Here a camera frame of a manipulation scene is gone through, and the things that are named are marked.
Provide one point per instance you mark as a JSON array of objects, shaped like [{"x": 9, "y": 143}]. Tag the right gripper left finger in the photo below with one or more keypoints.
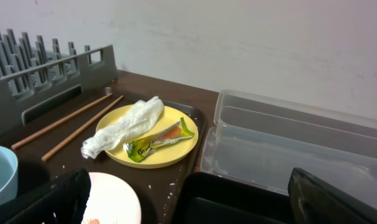
[{"x": 62, "y": 200}]

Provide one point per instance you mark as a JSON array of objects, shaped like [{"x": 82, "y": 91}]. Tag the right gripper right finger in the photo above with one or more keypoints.
[{"x": 315, "y": 201}]

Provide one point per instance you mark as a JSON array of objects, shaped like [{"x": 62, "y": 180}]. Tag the pink white bowl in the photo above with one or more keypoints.
[{"x": 111, "y": 200}]

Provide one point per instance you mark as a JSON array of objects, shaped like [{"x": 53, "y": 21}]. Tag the wooden chopstick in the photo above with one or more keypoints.
[
  {"x": 58, "y": 123},
  {"x": 77, "y": 132}
]

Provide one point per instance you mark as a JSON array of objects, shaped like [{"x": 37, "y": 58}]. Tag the light blue bowl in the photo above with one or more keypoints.
[{"x": 8, "y": 175}]

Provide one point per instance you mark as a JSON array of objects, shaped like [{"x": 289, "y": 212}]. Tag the green orange snack wrapper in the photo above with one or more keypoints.
[{"x": 139, "y": 149}]

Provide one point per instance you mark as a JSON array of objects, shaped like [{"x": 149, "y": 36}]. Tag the black waste tray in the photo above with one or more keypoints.
[{"x": 207, "y": 198}]

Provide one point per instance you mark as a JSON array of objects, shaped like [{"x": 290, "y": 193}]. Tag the dark brown serving tray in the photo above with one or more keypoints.
[{"x": 157, "y": 189}]

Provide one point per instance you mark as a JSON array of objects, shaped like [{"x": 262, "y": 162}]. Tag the clear plastic bin lid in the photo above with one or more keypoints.
[{"x": 264, "y": 160}]

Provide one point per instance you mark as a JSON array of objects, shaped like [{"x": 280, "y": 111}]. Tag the clear plastic bin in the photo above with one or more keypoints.
[{"x": 337, "y": 130}]

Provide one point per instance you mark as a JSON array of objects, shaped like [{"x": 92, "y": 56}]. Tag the yellow round plate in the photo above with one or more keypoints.
[{"x": 166, "y": 155}]

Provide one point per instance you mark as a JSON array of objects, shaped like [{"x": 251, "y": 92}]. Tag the grey plastic dish rack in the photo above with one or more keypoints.
[{"x": 34, "y": 80}]

